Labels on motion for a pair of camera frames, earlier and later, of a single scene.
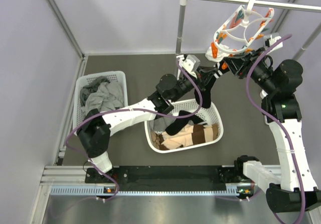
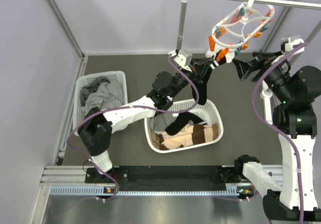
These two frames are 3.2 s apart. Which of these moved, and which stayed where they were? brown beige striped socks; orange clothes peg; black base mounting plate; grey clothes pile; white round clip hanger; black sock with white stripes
Moved: orange clothes peg; white round clip hanger; black sock with white stripes
Stayed: grey clothes pile; black base mounting plate; brown beige striped socks
